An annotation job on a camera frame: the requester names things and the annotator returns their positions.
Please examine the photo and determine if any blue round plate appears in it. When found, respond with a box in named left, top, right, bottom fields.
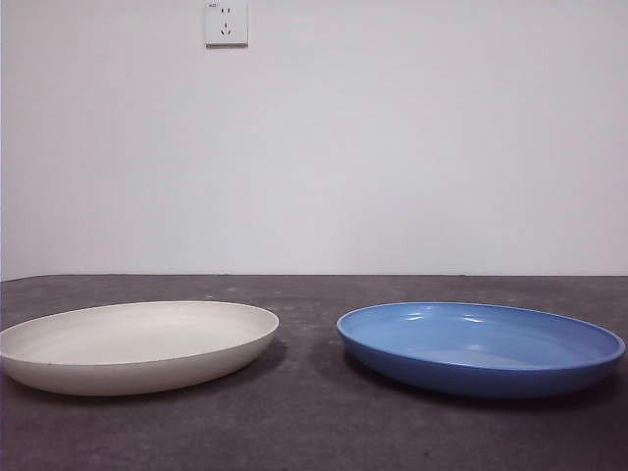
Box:
left=336, top=300, right=628, bottom=399

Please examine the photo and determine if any white round plate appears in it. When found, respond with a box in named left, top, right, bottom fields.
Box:
left=0, top=299, right=281, bottom=397

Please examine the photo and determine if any white wall socket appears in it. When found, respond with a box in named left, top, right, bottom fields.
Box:
left=204, top=1, right=250, bottom=50

